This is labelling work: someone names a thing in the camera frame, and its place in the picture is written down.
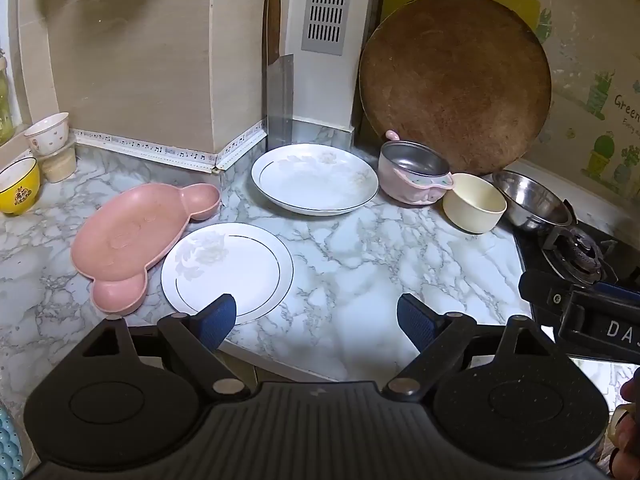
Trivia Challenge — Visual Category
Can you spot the cactus wall sticker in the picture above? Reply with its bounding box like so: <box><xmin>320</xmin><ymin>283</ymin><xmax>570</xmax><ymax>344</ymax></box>
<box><xmin>537</xmin><ymin>0</ymin><xmax>640</xmax><ymax>201</ymax></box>

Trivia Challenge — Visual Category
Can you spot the white dotted cup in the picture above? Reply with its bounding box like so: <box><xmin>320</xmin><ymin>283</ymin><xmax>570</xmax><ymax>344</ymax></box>
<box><xmin>23</xmin><ymin>112</ymin><xmax>70</xmax><ymax>157</ymax></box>

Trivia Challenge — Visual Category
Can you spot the light blue textured object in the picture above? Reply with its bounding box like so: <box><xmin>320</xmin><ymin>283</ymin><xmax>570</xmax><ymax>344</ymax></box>
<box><xmin>0</xmin><ymin>405</ymin><xmax>25</xmax><ymax>480</ymax></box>

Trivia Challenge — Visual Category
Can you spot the person's right hand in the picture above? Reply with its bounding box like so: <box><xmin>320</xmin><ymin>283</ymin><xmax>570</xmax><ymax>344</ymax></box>
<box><xmin>607</xmin><ymin>367</ymin><xmax>640</xmax><ymax>480</ymax></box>

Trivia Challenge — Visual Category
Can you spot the deep white floral plate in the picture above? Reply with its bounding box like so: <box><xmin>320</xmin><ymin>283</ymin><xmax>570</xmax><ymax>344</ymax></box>
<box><xmin>251</xmin><ymin>143</ymin><xmax>380</xmax><ymax>217</ymax></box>

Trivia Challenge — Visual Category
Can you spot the yellow patterned bowl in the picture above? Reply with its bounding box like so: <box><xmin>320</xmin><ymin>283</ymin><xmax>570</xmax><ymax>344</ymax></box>
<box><xmin>0</xmin><ymin>156</ymin><xmax>41</xmax><ymax>216</ymax></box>

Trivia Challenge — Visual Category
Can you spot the pink pot with steel interior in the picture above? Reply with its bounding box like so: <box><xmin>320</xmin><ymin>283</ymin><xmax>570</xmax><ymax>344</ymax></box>
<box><xmin>377</xmin><ymin>130</ymin><xmax>455</xmax><ymax>206</ymax></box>

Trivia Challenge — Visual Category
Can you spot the beige plastic container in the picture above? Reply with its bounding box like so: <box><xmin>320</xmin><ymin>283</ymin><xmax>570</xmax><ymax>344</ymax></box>
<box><xmin>39</xmin><ymin>140</ymin><xmax>78</xmax><ymax>184</ymax></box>

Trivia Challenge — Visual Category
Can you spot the grey vent grille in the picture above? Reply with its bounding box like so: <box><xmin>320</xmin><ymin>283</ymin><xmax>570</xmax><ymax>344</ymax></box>
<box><xmin>301</xmin><ymin>0</ymin><xmax>351</xmax><ymax>56</ymax></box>

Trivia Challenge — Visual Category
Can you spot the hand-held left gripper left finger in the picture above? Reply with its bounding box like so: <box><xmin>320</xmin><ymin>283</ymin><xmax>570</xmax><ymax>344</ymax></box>
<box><xmin>80</xmin><ymin>294</ymin><xmax>252</xmax><ymax>402</ymax></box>

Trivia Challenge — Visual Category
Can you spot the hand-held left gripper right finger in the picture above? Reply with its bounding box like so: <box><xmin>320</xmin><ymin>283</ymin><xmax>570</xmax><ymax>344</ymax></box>
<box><xmin>382</xmin><ymin>294</ymin><xmax>568</xmax><ymax>403</ymax></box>

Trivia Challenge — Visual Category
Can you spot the music-note trim strip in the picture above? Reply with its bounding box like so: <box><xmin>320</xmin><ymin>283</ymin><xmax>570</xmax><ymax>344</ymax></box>
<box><xmin>70</xmin><ymin>120</ymin><xmax>268</xmax><ymax>175</ymax></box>

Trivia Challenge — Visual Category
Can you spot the pink bear-shaped plate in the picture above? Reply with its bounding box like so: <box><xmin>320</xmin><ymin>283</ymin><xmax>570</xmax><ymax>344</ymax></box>
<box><xmin>70</xmin><ymin>182</ymin><xmax>222</xmax><ymax>317</ymax></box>

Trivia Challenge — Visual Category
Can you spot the steel cleaver with wooden handle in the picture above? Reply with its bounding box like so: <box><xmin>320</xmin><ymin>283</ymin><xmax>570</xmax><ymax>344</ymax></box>
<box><xmin>262</xmin><ymin>0</ymin><xmax>294</xmax><ymax>148</ymax></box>

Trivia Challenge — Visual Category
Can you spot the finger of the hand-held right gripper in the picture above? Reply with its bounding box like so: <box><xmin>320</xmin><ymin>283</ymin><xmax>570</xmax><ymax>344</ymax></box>
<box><xmin>518</xmin><ymin>269</ymin><xmax>640</xmax><ymax>323</ymax></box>

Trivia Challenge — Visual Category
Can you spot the glass jar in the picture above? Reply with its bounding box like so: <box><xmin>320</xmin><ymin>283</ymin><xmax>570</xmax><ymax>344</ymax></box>
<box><xmin>0</xmin><ymin>50</ymin><xmax>16</xmax><ymax>146</ymax></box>

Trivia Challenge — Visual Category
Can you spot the cream bowl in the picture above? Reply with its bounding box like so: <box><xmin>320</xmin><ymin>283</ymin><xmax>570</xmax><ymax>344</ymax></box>
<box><xmin>442</xmin><ymin>173</ymin><xmax>508</xmax><ymax>235</ymax></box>

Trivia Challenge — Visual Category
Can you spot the stainless steel bowl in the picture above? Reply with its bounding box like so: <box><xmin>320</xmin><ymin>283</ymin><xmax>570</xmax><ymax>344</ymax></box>
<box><xmin>492</xmin><ymin>170</ymin><xmax>576</xmax><ymax>233</ymax></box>

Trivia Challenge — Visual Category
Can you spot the round wooden cutting board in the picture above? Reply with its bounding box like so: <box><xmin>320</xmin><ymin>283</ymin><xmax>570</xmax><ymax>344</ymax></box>
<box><xmin>358</xmin><ymin>0</ymin><xmax>552</xmax><ymax>176</ymax></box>

